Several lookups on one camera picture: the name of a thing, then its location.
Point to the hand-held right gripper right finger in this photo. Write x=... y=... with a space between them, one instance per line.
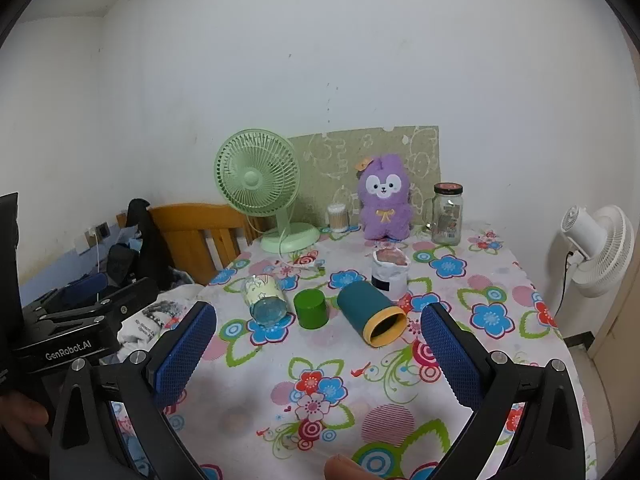
x=450 y=355

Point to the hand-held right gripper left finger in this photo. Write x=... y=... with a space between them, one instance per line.
x=185 y=350

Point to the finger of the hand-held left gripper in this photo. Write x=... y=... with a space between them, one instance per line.
x=135 y=295
x=87 y=283

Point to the teal cup with yellow rim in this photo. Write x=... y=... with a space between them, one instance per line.
x=362 y=305

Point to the glass cup with pale print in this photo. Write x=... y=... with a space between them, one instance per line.
x=265 y=297

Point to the small green cup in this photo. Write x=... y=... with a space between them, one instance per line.
x=310 y=310

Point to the person's left hand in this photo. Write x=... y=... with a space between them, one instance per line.
x=22 y=420

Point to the person's right hand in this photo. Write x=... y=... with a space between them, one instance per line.
x=347 y=469

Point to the white printed clothing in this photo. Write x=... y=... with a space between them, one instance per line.
x=155 y=317

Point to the blue bedding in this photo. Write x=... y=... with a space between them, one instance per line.
x=50 y=275

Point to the black bag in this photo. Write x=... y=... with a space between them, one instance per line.
x=145 y=250

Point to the wooden headboard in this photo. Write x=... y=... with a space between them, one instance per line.
x=190 y=230

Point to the floral tablecloth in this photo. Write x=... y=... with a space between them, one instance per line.
x=280 y=360

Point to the white snack pouch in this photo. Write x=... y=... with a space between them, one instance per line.
x=390 y=275

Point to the glass jar with black lid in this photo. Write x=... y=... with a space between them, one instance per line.
x=446 y=220

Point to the purple plush toy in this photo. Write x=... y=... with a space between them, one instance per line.
x=382 y=210

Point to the green desk fan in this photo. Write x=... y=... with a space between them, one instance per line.
x=250 y=180

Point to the cotton swab container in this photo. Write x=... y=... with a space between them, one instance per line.
x=337 y=220

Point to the white standing fan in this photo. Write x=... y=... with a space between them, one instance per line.
x=607 y=250

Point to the green patterned board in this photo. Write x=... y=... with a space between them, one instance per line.
x=330 y=155

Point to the wall outlet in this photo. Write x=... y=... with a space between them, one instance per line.
x=97 y=234

